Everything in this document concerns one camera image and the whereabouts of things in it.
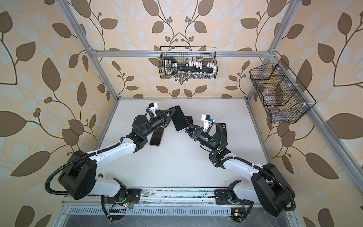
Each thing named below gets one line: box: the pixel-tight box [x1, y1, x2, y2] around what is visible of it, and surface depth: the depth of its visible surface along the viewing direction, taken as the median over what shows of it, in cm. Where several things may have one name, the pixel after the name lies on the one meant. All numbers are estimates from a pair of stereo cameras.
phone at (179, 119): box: [168, 104, 190, 133], surface depth 72 cm
